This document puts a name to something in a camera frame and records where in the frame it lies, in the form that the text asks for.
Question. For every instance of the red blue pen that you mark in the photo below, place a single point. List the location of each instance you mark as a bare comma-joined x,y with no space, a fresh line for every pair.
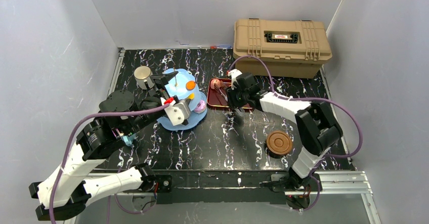
222,46

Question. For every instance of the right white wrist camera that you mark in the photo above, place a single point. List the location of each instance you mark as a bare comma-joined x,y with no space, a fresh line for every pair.
233,74

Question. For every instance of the blue three-tier cake stand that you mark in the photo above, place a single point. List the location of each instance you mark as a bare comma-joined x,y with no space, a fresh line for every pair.
177,90

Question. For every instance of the red rectangular tray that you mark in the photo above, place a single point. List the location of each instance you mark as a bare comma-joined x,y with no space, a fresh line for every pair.
214,99

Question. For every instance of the round brown wooden box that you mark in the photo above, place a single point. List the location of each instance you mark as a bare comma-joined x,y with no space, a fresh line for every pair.
278,144

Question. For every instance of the silver metal tongs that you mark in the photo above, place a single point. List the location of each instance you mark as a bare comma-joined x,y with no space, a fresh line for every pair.
238,111

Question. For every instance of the purple glazed donut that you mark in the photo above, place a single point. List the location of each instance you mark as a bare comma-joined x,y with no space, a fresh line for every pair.
201,107

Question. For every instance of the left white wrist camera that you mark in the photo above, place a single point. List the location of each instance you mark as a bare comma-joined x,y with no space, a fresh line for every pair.
178,112

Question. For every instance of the pink sugared cake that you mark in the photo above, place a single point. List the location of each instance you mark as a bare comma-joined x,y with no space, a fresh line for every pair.
214,83

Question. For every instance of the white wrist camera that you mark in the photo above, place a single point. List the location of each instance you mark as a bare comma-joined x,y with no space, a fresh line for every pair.
178,112
233,74

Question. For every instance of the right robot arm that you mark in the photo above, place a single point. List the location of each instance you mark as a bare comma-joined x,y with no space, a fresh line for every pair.
317,127

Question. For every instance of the orange cookie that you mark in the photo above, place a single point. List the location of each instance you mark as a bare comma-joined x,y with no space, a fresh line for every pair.
190,85

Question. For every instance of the light blue cup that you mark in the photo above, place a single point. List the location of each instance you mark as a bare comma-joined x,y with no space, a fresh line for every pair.
128,139

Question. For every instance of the yellow cake slice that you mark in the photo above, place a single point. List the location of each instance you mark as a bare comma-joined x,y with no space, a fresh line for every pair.
191,96

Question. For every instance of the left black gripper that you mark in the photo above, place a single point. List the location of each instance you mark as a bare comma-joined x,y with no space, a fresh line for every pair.
159,88

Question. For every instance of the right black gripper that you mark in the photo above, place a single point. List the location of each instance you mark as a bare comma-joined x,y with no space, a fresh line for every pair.
232,93

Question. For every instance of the beige ribbed mug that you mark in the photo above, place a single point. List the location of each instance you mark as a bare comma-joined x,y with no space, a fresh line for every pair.
143,78

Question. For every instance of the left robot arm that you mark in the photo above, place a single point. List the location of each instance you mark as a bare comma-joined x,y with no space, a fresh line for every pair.
68,191

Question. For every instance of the tan plastic toolbox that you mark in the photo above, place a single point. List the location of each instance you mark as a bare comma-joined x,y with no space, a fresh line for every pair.
295,49

